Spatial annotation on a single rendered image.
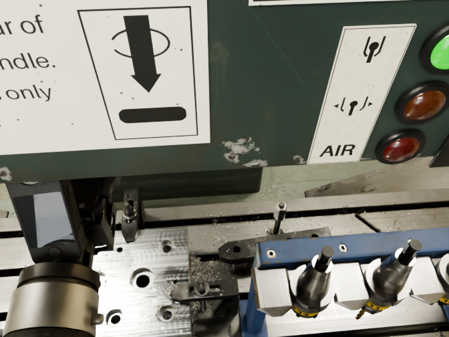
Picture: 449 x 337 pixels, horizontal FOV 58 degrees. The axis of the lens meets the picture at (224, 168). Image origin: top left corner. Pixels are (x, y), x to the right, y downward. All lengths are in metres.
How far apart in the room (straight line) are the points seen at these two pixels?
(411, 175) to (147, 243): 0.87
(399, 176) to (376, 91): 1.21
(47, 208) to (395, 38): 0.30
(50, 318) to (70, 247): 0.06
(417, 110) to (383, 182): 1.19
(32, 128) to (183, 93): 0.07
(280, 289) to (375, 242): 0.16
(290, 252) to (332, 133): 0.42
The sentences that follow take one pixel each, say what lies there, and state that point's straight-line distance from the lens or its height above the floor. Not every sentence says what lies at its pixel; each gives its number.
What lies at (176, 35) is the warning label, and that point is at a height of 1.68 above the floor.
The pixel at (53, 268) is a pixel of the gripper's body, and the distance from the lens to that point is 0.39.
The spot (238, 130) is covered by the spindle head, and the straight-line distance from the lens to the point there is 0.20.
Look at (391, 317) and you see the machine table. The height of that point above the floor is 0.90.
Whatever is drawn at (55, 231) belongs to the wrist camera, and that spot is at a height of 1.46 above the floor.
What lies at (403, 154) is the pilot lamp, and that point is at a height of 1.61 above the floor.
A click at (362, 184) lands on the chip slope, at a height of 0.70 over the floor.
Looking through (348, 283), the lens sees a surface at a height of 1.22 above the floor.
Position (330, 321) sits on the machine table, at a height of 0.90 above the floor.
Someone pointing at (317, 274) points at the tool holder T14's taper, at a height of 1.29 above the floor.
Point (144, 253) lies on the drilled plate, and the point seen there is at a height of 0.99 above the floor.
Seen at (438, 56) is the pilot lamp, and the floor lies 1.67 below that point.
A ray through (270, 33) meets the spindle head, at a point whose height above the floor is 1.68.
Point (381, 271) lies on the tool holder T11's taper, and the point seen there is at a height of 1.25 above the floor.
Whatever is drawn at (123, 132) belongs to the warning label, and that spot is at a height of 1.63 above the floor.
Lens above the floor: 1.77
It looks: 51 degrees down
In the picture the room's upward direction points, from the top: 1 degrees clockwise
